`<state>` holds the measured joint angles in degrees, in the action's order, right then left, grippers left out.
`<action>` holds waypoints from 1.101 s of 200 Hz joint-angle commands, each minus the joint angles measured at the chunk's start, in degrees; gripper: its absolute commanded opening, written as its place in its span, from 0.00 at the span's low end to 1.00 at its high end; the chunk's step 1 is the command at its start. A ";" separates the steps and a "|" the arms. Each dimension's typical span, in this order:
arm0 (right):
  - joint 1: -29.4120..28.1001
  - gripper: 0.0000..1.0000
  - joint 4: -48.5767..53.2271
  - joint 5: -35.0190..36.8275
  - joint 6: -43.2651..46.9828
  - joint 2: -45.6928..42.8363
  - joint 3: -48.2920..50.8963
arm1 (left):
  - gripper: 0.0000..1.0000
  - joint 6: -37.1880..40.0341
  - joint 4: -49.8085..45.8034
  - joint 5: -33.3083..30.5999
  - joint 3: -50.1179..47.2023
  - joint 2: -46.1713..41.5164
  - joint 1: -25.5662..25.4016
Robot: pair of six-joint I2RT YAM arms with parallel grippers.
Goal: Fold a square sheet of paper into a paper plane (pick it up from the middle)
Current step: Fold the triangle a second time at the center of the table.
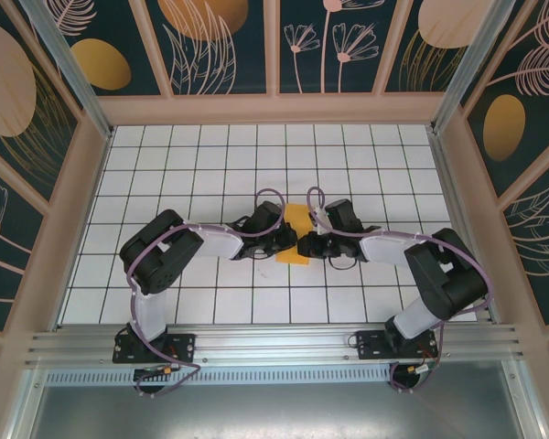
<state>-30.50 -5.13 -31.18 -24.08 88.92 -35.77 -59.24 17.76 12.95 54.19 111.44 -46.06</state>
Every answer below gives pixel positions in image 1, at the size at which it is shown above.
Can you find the orange cloth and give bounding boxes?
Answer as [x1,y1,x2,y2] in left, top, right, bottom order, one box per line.
[274,203,313,266]

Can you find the grey metal sheet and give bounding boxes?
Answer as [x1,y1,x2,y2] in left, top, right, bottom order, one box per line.
[22,382,532,439]

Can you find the aluminium mounting rail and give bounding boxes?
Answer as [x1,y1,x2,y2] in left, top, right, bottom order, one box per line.
[25,323,527,367]

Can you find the aluminium side rail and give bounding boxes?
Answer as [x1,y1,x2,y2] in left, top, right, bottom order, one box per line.
[427,127,502,327]

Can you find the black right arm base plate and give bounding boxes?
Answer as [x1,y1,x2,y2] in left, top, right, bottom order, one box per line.
[355,329,440,362]

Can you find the slotted grey cable duct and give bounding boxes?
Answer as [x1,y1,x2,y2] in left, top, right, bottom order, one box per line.
[45,369,394,385]

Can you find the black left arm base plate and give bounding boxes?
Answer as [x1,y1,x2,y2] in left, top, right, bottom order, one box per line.
[113,332,198,365]

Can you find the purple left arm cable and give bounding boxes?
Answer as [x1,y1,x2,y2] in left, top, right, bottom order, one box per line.
[125,188,285,400]

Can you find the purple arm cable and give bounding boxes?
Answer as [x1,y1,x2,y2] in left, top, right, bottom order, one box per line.
[305,185,493,394]
[125,188,285,400]

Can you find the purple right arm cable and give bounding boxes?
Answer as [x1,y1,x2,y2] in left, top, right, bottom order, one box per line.
[305,185,493,394]

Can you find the aluminium frame post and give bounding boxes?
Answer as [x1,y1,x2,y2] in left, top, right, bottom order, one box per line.
[18,0,116,142]
[430,0,517,136]

